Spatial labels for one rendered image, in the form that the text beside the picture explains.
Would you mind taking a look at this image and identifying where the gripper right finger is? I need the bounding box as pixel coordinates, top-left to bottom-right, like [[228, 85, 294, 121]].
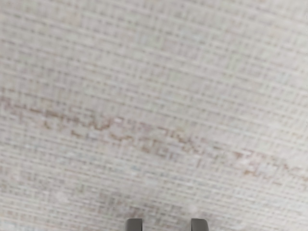
[[191, 218, 209, 231]]

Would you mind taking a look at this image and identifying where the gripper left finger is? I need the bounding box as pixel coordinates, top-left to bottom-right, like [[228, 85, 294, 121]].
[[124, 218, 142, 231]]

